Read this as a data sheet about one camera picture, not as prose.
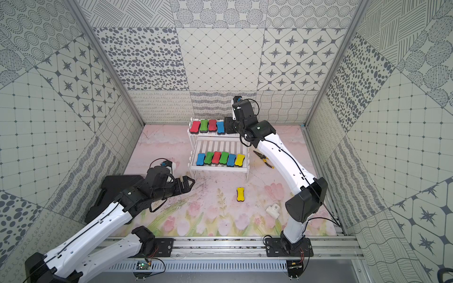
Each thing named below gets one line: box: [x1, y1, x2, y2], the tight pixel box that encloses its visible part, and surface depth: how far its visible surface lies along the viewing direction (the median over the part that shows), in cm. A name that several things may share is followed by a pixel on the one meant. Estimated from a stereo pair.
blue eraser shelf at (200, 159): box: [195, 152, 206, 166], surface depth 88 cm
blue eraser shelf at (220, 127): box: [216, 119, 226, 136], surface depth 80 cm
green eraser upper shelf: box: [199, 119, 209, 133], surface depth 81 cm
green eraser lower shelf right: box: [219, 151, 230, 165], surface depth 88 cm
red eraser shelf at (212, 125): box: [208, 119, 218, 133], surface depth 82 cm
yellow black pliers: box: [253, 150, 275, 170], surface depth 106 cm
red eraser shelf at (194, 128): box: [189, 120, 202, 136], surface depth 81 cm
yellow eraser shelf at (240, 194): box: [236, 186, 245, 203], surface depth 90 cm
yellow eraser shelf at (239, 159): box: [234, 153, 246, 167], surface depth 88 cm
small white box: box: [265, 202, 281, 220], surface depth 83 cm
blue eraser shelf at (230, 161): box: [226, 153, 237, 167], surface depth 87 cm
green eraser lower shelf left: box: [204, 151, 215, 165], surface depth 88 cm
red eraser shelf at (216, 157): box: [211, 150, 222, 165], surface depth 88 cm
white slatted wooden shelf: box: [187, 117, 251, 183], surface depth 87 cm
